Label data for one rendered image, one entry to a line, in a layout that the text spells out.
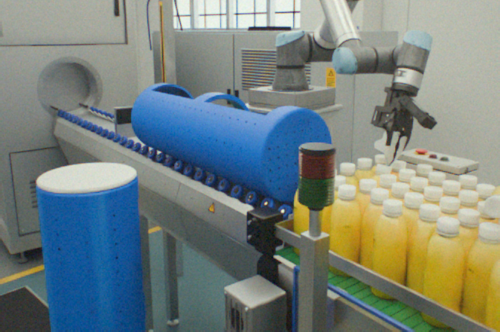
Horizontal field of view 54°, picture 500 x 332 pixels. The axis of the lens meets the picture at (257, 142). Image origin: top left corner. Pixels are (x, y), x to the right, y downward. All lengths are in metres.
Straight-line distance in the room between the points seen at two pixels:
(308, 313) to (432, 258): 0.25
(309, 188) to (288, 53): 1.17
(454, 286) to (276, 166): 0.60
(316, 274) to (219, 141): 0.71
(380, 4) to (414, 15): 0.31
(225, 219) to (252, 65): 2.17
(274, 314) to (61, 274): 0.63
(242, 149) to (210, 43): 2.60
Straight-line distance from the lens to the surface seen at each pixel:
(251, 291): 1.19
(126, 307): 1.57
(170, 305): 2.58
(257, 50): 3.56
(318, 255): 0.88
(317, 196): 0.83
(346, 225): 1.12
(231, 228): 1.54
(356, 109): 3.13
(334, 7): 1.51
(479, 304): 1.02
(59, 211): 1.43
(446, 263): 0.98
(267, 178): 1.36
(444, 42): 4.18
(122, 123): 2.49
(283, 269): 1.21
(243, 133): 1.41
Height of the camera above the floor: 1.45
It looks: 13 degrees down
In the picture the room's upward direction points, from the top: straight up
